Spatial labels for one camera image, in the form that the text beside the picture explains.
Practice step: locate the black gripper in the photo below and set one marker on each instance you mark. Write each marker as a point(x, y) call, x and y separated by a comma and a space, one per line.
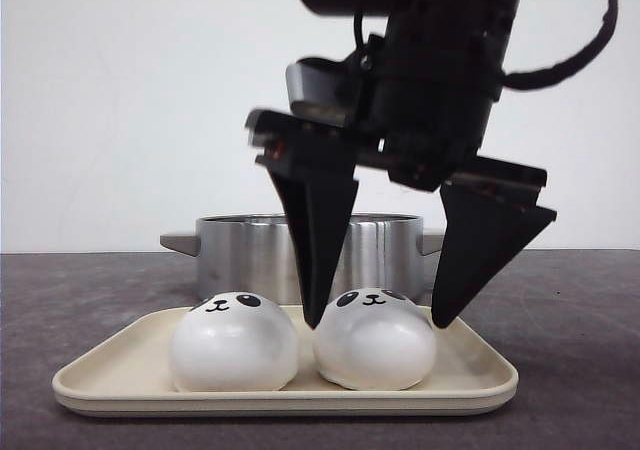
point(434, 80)

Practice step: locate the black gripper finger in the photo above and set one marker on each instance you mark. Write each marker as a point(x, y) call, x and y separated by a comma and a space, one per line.
point(483, 235)
point(314, 180)

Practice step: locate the stainless steel steamer pot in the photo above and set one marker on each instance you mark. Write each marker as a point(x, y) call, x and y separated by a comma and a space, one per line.
point(254, 253)

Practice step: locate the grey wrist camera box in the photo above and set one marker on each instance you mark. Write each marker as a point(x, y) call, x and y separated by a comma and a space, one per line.
point(332, 92)

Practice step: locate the panda bun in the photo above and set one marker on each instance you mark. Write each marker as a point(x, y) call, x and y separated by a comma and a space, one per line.
point(374, 339)
point(234, 341)

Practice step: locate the cream rectangular plastic tray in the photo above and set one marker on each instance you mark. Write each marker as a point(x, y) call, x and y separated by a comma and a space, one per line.
point(127, 375)

